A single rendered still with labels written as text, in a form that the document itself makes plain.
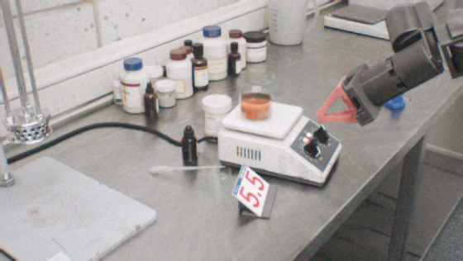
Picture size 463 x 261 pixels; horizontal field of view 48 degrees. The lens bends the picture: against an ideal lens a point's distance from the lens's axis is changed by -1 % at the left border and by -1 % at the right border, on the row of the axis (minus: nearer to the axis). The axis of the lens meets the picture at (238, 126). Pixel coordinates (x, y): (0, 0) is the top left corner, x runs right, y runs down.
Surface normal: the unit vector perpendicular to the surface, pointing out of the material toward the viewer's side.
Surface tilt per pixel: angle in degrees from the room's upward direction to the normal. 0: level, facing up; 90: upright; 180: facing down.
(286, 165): 90
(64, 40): 90
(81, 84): 90
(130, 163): 0
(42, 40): 90
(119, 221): 0
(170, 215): 0
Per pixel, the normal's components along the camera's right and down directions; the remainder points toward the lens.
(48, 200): 0.00, -0.89
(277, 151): -0.40, 0.42
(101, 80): 0.80, 0.27
